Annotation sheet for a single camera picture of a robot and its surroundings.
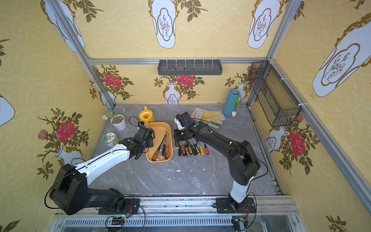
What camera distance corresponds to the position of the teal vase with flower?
3.33 feet

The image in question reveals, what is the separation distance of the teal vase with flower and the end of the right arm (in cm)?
45

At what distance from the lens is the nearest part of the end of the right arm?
0.63 meters
